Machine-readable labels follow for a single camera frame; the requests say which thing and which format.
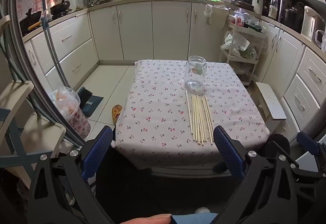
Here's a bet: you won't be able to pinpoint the bunch of wooden chopsticks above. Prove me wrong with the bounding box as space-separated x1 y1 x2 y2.
191 94 214 145

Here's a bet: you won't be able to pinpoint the clear glass jar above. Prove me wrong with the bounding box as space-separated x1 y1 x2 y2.
185 56 206 94

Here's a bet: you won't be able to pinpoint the person's left hand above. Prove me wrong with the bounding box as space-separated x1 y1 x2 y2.
120 214 173 224

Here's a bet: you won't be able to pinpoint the white electric thermos pot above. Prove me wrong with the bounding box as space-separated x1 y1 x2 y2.
301 6 326 41

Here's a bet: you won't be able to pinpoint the beige wooden chair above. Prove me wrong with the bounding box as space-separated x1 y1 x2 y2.
0 80 67 189

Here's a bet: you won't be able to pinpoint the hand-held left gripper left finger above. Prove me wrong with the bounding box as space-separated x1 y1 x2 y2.
27 126 115 224

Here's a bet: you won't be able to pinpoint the yellow slipper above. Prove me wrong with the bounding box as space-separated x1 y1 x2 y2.
111 105 123 125

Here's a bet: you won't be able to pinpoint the white step stool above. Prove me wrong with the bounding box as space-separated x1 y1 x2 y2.
255 82 288 133

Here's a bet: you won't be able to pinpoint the pink floral trash bin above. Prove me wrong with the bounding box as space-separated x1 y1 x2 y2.
48 86 91 139

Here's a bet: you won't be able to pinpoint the cream kitchen base cabinets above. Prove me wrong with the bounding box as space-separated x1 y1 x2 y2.
23 0 326 138

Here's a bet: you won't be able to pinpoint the white tiered trolley cart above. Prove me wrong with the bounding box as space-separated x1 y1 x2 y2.
219 9 267 87

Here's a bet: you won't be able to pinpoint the blue long-handled dustpan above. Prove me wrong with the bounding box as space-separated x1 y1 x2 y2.
41 0 104 118

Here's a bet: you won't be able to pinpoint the clear plastic bottle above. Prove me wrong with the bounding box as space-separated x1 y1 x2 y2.
268 0 279 20

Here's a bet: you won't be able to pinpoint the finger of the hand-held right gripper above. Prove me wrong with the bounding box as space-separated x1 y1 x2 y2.
265 134 291 161
290 131 326 179

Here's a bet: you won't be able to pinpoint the black wok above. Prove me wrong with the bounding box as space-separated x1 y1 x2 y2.
19 8 42 32
50 0 71 16

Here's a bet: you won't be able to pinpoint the white hanging waste bin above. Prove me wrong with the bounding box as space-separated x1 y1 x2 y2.
204 4 225 28

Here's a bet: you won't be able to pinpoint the white plastic bag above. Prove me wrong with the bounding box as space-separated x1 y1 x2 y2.
220 32 251 57

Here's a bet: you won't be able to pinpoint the cherry print tablecloth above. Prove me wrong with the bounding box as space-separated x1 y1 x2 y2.
115 60 270 167

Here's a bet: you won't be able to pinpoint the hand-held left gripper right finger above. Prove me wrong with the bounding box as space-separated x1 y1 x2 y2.
213 125 303 224

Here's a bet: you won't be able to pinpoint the white plastic jug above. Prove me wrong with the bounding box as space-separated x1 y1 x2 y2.
252 0 263 15

